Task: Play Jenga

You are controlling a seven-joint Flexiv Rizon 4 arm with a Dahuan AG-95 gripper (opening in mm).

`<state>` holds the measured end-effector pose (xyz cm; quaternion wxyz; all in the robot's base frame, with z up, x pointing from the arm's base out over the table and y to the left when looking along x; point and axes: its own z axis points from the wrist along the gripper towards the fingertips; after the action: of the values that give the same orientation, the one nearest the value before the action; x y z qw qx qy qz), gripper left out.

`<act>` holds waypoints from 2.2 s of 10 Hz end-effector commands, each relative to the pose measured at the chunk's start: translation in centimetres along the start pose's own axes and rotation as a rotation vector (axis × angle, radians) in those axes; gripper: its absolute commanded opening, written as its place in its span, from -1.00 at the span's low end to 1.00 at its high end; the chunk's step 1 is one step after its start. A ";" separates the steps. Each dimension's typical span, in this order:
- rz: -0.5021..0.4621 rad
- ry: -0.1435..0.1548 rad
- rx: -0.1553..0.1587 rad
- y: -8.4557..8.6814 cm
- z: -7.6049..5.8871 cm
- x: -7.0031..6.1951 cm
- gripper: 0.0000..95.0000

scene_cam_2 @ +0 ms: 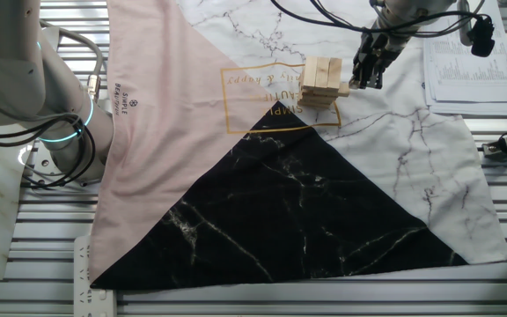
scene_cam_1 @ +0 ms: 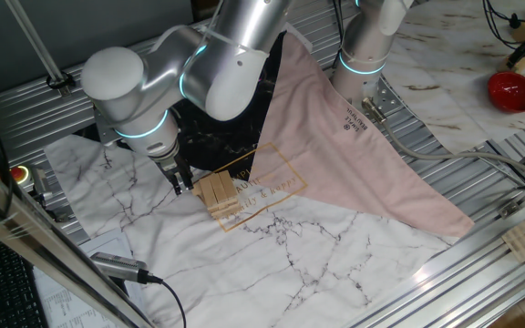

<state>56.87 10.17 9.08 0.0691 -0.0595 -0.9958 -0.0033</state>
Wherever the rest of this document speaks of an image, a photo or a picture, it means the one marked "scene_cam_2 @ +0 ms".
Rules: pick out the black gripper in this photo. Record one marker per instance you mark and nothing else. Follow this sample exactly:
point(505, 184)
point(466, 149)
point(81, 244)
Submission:
point(376, 53)

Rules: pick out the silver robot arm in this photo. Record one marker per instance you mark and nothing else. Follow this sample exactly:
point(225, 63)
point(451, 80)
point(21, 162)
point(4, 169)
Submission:
point(7, 66)

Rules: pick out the stacked wooden jenga blocks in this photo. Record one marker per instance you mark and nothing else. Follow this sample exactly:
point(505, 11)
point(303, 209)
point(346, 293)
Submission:
point(317, 99)

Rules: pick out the printed paper stack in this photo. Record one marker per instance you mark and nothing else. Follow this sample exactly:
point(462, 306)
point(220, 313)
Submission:
point(469, 83)

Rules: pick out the black foam microphone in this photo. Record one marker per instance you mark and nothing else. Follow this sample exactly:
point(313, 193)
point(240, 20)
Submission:
point(482, 39)

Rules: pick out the pink black marble tablecloth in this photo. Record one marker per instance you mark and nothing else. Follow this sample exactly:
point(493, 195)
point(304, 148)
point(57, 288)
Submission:
point(280, 198)

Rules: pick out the white power strip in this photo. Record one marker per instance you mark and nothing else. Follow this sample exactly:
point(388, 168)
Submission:
point(95, 304)

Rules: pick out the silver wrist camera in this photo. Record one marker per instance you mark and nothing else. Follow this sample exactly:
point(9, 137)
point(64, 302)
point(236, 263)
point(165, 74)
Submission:
point(465, 26)

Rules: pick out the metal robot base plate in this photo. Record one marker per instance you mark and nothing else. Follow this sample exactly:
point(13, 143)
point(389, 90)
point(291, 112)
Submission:
point(44, 164)

